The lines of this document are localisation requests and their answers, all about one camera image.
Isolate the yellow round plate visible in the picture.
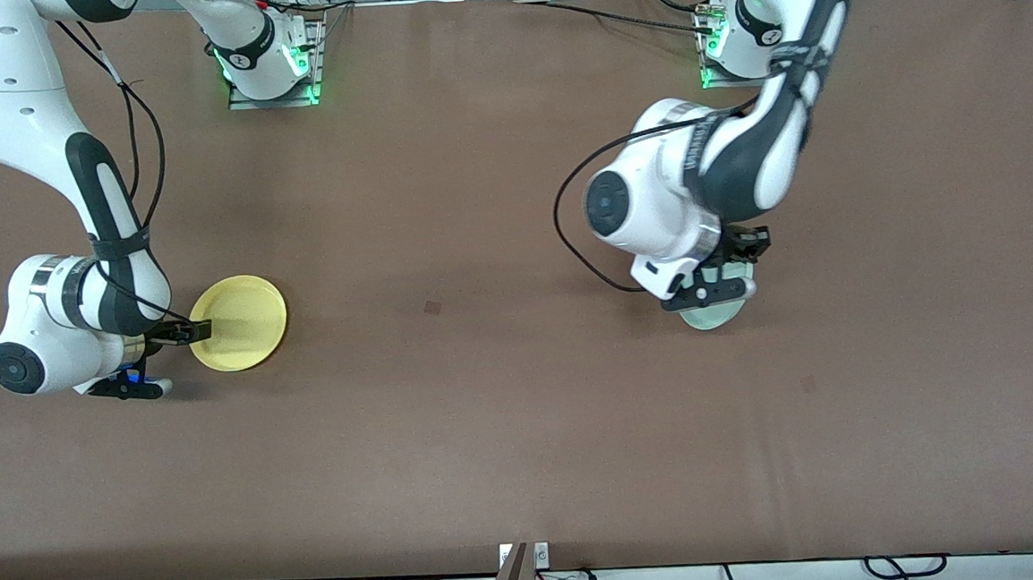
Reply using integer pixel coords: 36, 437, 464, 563
187, 272, 292, 375

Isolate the pale green round plate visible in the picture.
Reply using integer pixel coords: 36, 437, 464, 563
677, 262, 751, 333

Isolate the brown table cover sheet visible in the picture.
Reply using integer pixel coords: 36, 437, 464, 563
0, 0, 1033, 580

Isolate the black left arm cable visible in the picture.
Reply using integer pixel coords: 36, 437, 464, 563
548, 113, 752, 300

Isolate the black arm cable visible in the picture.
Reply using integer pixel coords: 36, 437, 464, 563
548, 113, 752, 300
52, 11, 198, 337

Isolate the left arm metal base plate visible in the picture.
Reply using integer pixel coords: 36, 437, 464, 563
700, 59, 771, 92

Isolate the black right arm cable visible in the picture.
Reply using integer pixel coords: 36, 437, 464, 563
52, 11, 198, 337

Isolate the long black table cable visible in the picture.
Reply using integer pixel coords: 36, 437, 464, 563
512, 0, 719, 48

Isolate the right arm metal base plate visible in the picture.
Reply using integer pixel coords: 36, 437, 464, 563
224, 19, 332, 112

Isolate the white metal bracket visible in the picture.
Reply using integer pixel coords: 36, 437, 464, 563
498, 542, 551, 569

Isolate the looped black floor cable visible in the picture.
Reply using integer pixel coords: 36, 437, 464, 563
862, 552, 950, 580

